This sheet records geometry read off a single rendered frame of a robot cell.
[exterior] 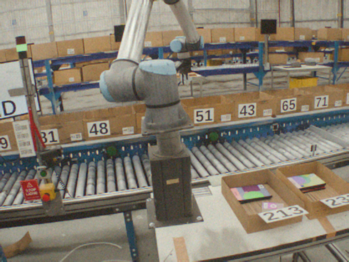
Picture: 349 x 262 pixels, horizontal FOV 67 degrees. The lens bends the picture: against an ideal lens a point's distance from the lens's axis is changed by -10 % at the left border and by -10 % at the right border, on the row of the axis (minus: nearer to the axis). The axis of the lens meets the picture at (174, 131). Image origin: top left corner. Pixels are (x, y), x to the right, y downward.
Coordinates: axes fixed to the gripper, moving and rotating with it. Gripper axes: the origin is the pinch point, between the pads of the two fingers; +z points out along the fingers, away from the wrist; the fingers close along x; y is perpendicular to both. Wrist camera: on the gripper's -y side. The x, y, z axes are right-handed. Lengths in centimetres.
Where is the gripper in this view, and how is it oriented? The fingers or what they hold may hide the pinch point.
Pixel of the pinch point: (184, 84)
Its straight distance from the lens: 227.3
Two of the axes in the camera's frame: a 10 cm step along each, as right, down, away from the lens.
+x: -4.8, -2.6, 8.4
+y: 8.7, -2.8, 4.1
